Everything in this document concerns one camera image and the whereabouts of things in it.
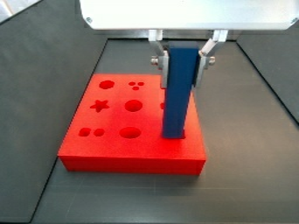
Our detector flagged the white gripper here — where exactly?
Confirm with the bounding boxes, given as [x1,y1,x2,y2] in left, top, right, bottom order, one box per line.
[79,0,299,88]

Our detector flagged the blue rectangular block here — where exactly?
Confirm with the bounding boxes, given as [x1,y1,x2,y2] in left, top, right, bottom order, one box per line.
[163,41,199,139]

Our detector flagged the red board with shaped holes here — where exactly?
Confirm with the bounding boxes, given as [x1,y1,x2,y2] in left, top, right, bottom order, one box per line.
[59,74,208,175]

